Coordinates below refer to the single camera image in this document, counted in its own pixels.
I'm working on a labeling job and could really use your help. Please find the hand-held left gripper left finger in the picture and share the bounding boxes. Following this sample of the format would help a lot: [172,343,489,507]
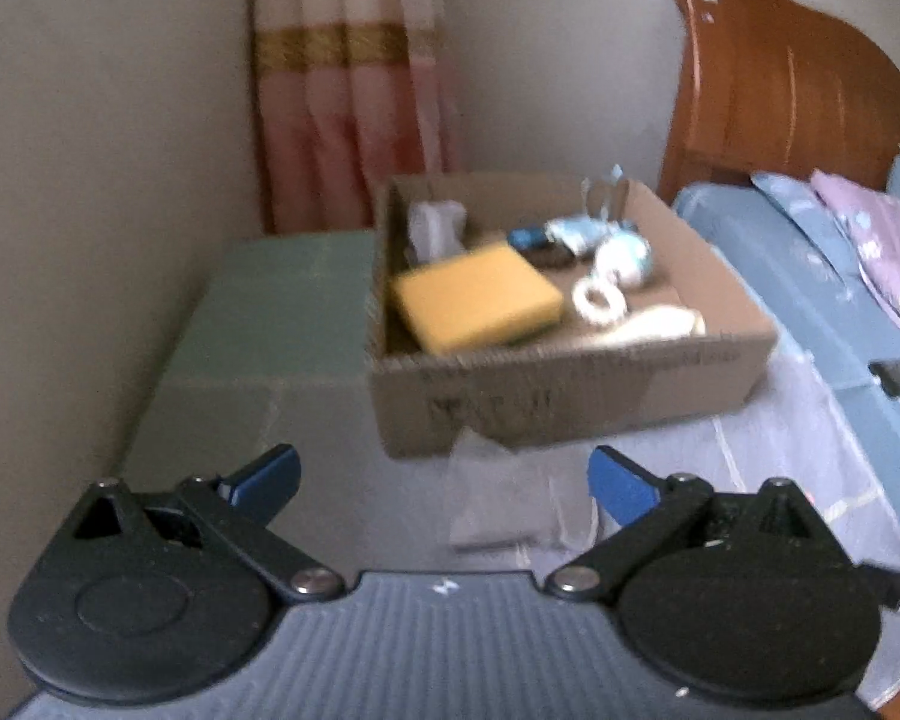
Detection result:
[71,444,346,605]

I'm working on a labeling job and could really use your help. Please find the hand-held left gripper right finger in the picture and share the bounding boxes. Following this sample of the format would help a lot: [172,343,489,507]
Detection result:
[544,444,831,605]

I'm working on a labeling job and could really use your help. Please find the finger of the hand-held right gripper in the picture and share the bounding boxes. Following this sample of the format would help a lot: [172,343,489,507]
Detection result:
[859,559,900,668]

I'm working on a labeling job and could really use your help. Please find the cardboard box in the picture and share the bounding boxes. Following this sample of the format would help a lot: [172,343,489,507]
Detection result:
[366,172,781,460]

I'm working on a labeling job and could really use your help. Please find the cream cloth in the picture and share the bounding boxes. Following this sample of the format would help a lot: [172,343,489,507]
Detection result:
[592,306,707,350]

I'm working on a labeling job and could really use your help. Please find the white tape roll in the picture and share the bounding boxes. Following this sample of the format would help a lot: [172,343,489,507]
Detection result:
[572,274,630,326]

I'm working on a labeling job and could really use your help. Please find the white plush toy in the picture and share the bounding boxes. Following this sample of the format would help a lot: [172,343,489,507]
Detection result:
[592,234,655,290]

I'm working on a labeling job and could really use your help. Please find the yellow sponge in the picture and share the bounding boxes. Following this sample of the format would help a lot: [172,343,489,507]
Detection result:
[388,242,566,355]

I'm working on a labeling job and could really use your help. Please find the blue white plastic packet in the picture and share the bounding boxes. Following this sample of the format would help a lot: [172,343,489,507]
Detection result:
[544,214,640,253]

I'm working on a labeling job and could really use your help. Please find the grey ribbed knit cloth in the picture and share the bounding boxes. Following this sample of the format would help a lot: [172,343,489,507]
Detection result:
[407,199,468,266]

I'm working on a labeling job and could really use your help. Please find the sheer white tablecloth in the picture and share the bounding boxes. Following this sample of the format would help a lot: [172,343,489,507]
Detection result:
[450,322,900,710]

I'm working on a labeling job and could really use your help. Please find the green checked table cover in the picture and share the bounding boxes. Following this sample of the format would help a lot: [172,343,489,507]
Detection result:
[112,231,455,575]

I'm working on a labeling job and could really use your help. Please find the lilac floral pillow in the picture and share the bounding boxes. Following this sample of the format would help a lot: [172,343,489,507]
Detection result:
[810,169,900,368]

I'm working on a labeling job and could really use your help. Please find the blue printed pillow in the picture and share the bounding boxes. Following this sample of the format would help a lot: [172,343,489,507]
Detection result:
[750,171,871,280]

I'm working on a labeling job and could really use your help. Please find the pink curtain with gold band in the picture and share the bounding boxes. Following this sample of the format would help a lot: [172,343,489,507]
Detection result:
[249,0,463,235]

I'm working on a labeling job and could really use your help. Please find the wooden bed headboard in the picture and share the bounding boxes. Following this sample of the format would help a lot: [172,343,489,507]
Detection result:
[656,0,900,205]

